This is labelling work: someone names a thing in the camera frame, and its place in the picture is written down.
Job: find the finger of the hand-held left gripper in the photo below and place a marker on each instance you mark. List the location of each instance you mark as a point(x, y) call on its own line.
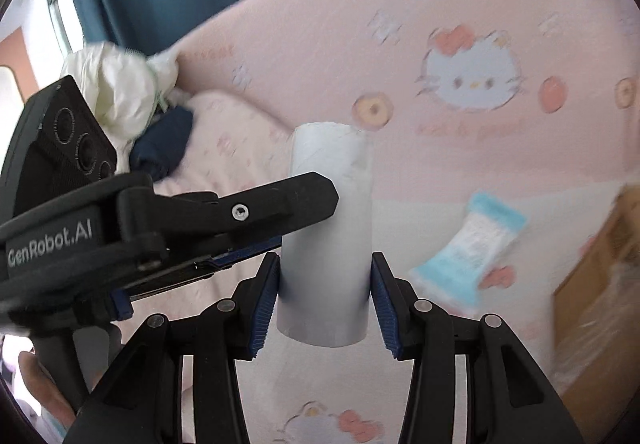
point(235, 256)
point(280, 204)

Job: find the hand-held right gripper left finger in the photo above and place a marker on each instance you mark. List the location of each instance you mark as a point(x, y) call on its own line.
point(265, 304)

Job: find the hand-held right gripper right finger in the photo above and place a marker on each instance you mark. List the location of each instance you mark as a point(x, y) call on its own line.
point(382, 309)

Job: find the white paper roll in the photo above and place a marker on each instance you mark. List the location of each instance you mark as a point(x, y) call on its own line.
point(325, 224)

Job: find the brown cardboard box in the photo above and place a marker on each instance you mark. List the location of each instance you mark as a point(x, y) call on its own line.
point(600, 274)

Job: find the person's left hand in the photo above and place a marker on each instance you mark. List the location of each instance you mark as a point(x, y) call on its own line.
point(42, 389)

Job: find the blue and white packet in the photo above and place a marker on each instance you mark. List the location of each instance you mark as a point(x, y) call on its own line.
point(470, 249)

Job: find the dark blue cloth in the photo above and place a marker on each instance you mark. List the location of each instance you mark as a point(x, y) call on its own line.
point(165, 139)

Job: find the cream white cloth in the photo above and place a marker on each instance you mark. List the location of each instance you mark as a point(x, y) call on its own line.
point(120, 89)

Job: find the pink printed blanket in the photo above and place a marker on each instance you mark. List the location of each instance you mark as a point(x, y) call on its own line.
point(450, 149)

